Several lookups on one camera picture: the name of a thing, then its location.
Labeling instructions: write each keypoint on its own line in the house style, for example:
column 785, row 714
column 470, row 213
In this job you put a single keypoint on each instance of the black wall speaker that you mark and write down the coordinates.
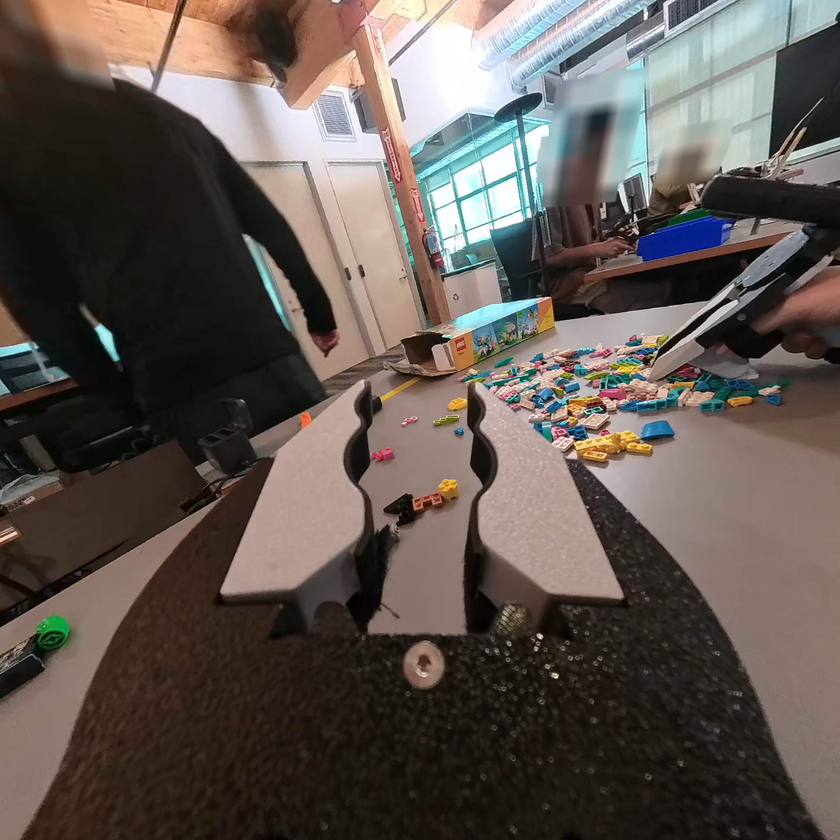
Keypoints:
column 377, row 105

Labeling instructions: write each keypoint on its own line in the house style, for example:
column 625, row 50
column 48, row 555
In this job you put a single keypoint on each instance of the black floor lamp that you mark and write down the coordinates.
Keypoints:
column 518, row 105

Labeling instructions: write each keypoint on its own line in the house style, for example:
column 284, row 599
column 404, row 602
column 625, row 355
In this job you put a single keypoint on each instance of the red fire extinguisher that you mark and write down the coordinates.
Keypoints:
column 434, row 246

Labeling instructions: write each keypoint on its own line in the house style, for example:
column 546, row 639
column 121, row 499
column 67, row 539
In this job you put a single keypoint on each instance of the white waste bin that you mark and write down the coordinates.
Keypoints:
column 472, row 292

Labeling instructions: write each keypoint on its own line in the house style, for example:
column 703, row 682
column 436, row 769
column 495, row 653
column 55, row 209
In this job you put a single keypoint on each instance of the black toy brick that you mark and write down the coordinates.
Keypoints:
column 400, row 508

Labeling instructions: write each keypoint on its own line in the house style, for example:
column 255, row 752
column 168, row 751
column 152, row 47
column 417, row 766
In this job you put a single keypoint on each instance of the wooden support post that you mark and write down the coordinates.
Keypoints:
column 400, row 170

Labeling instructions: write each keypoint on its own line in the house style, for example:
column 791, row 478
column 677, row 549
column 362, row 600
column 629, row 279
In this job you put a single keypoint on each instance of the blue plastic bin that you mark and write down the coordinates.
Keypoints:
column 682, row 239

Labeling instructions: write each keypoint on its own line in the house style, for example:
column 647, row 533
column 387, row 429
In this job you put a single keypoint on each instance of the colourful cardboard toy box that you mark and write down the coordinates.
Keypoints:
column 499, row 331

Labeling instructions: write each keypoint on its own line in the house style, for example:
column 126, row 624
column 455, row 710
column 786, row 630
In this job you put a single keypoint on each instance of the black flat device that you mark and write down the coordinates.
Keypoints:
column 19, row 666

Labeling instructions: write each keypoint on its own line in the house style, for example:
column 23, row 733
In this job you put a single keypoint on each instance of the blue curved toy brick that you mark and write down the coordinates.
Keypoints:
column 657, row 430

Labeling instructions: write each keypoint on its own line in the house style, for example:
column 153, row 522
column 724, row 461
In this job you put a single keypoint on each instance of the dark brown board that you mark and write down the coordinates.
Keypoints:
column 98, row 525

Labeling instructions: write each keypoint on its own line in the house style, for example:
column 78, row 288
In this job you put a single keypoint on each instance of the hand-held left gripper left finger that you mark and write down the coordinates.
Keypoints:
column 302, row 512

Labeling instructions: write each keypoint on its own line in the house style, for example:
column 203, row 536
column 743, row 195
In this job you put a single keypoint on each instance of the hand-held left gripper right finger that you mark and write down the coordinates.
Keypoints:
column 538, row 518

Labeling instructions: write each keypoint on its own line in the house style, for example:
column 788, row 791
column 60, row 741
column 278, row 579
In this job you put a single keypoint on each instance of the white wall vent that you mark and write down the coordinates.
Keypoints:
column 334, row 115

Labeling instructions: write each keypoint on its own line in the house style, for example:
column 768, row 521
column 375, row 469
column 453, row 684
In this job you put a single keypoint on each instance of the yellow round toy brick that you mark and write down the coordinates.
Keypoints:
column 449, row 490

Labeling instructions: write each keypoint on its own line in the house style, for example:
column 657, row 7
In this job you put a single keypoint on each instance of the pile of colourful toy bricks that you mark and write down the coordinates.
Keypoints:
column 590, row 400

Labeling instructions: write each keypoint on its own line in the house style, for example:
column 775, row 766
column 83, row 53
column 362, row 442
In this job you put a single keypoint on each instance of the red sign on post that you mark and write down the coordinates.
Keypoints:
column 418, row 205
column 392, row 154

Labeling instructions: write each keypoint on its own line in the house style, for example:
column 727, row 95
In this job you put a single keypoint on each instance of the large paned window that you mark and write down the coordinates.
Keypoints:
column 485, row 197

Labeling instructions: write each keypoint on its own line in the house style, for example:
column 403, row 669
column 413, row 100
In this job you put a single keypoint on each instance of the person's right hand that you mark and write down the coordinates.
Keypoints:
column 810, row 308

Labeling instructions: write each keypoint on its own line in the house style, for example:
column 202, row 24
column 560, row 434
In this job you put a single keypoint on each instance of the black battery charger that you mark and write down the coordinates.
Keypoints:
column 226, row 439

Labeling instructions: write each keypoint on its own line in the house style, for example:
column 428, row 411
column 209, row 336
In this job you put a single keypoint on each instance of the white door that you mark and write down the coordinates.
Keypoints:
column 308, row 216
column 374, row 256

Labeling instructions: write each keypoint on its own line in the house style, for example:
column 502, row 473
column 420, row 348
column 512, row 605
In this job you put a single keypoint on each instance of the white ceiling air vent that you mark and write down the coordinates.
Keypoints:
column 689, row 13

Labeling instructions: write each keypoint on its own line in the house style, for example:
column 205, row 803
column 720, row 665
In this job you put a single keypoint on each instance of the wooden table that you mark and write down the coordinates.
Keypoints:
column 722, row 253

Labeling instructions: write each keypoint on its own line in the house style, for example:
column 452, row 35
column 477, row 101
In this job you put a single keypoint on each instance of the orange toy brick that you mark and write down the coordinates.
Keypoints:
column 428, row 502

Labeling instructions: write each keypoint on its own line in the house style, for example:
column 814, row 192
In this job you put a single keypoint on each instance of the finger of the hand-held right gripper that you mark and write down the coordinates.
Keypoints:
column 679, row 358
column 705, row 315

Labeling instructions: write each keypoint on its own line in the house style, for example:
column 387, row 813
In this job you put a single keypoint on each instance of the silver ventilation duct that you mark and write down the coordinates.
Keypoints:
column 577, row 52
column 525, row 33

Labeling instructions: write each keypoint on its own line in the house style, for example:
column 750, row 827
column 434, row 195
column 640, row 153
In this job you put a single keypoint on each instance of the black office chair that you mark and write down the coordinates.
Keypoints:
column 515, row 262

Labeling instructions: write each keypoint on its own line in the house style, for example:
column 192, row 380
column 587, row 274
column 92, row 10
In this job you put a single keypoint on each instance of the black computer monitor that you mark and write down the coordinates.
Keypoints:
column 804, row 98

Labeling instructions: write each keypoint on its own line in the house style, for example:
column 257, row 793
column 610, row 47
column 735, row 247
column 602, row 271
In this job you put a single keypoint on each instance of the lime green toy brick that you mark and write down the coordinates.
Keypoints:
column 446, row 421

